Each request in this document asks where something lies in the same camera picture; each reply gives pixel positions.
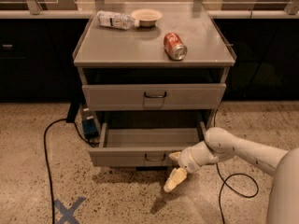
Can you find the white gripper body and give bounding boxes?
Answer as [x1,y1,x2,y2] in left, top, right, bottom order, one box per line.
[178,141,219,174]

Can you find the grey drawer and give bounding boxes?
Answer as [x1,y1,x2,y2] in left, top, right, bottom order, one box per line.
[89,121,206,168]
[82,83,226,111]

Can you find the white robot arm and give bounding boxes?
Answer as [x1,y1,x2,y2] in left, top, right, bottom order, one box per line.
[164,127,299,224]

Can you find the grey metal drawer cabinet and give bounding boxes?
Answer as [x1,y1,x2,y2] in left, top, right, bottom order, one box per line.
[72,1,237,133]

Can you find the blue power box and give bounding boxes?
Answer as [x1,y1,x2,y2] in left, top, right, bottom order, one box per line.
[80,104,99,139]

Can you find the red soda can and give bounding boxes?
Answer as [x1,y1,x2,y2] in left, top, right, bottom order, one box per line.
[164,33,188,61]

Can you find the blue tape cross mark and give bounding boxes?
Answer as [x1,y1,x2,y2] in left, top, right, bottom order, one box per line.
[54,197,85,224]

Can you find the beige paper bowl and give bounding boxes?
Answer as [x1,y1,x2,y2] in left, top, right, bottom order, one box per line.
[131,8,163,27]

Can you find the clear plastic water bottle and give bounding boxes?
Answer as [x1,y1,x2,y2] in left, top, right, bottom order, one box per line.
[96,10,140,30]

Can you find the black cable on right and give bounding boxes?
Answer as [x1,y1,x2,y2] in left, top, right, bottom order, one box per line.
[212,108,260,224]

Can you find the black cable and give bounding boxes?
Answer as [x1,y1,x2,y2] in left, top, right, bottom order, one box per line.
[212,108,260,224]
[43,118,100,224]

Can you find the black cable on left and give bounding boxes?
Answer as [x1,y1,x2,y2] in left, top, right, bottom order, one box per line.
[43,118,100,224]

